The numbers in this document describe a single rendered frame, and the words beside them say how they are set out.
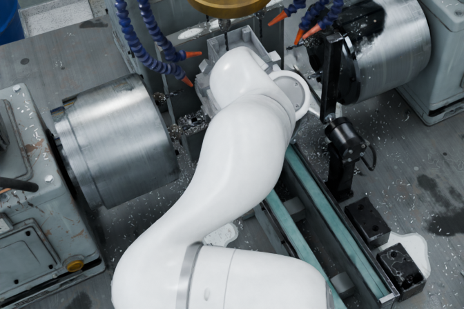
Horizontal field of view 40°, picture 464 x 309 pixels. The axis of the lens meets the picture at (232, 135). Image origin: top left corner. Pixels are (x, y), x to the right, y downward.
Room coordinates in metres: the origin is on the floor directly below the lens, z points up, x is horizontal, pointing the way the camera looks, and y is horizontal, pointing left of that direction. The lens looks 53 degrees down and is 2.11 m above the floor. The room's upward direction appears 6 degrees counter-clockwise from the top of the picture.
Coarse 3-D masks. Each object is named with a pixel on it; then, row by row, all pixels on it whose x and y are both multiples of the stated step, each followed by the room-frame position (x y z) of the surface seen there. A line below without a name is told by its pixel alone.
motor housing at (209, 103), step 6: (276, 66) 0.96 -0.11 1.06; (210, 72) 0.96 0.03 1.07; (198, 78) 0.96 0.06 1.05; (210, 90) 0.91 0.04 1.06; (198, 96) 0.95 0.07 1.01; (210, 96) 0.89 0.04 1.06; (204, 102) 0.91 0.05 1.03; (210, 102) 0.89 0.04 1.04; (216, 102) 0.87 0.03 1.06; (210, 108) 0.88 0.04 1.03; (216, 108) 0.86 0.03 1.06; (210, 114) 0.88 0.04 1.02; (306, 114) 0.85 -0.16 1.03; (300, 120) 0.84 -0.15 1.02; (306, 120) 0.84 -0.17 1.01; (300, 126) 0.84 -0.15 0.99; (294, 132) 0.84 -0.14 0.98
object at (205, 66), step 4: (204, 60) 0.98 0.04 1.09; (208, 60) 0.98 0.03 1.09; (200, 64) 0.97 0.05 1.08; (204, 64) 0.97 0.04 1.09; (208, 64) 0.96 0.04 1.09; (200, 68) 0.97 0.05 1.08; (204, 68) 0.96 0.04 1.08; (208, 68) 0.96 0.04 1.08; (204, 72) 0.96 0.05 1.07; (208, 72) 0.96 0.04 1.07; (296, 136) 0.84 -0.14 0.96; (292, 140) 0.83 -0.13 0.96; (296, 140) 0.83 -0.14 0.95
